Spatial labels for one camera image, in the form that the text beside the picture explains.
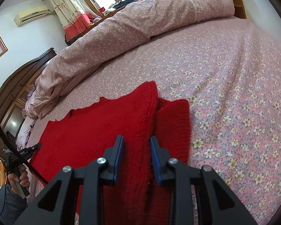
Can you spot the wall air conditioner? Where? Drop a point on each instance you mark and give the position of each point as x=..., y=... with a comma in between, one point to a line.
x=31, y=15

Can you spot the cream and red curtain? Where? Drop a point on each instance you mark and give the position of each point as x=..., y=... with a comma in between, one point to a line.
x=70, y=11

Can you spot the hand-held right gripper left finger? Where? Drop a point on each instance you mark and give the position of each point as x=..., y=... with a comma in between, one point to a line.
x=119, y=159

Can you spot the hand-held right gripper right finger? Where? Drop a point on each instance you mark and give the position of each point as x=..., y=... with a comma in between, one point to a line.
x=155, y=161

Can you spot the pink floral quilt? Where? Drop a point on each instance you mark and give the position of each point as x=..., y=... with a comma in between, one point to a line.
x=131, y=32

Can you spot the white pillow with purple ruffle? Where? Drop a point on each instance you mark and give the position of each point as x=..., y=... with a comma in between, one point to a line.
x=25, y=131

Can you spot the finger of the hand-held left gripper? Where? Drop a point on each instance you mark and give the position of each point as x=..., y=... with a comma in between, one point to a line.
x=30, y=150

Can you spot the person's left hand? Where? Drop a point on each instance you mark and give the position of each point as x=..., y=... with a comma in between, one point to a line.
x=24, y=179

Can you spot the person's left forearm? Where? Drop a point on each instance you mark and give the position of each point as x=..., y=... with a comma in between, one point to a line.
x=9, y=201

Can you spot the red knitted cardigan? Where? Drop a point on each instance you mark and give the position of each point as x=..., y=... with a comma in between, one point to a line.
x=96, y=133

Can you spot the dark wooden headboard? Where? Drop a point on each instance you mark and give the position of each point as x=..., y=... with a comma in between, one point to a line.
x=11, y=91

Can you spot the orange cloth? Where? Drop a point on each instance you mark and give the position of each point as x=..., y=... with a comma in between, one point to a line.
x=2, y=171

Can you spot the purple ruffled cloth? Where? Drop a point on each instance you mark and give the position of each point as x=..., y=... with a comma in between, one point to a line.
x=31, y=96

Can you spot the pile of clothes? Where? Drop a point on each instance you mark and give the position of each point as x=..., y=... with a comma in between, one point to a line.
x=118, y=4

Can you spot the small red box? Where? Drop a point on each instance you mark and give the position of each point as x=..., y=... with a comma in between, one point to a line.
x=102, y=9

